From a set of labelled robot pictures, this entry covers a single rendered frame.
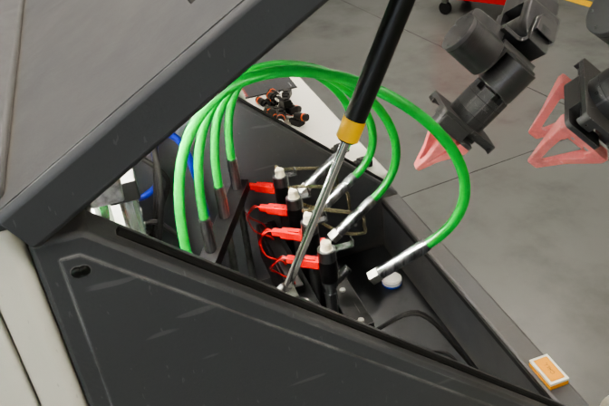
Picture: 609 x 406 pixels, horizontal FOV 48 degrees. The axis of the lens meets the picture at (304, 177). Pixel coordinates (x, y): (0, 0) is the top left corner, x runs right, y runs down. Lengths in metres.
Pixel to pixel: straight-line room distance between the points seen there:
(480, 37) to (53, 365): 0.64
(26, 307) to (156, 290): 0.09
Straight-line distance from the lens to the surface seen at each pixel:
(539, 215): 3.06
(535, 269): 2.76
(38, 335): 0.56
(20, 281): 0.53
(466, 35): 0.91
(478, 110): 0.95
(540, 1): 1.03
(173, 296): 0.55
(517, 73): 0.95
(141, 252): 0.52
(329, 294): 1.06
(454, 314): 1.23
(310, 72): 0.79
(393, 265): 0.93
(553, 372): 1.04
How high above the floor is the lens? 1.71
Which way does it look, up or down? 31 degrees down
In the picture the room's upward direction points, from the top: 7 degrees counter-clockwise
